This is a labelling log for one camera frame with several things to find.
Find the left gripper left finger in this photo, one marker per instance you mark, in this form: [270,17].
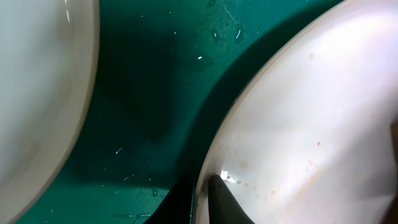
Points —
[176,207]

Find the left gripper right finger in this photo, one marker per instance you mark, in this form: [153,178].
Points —
[223,208]

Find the white plate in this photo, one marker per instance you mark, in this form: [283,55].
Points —
[309,139]
[49,57]

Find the teal plastic tray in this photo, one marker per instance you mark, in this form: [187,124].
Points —
[168,72]

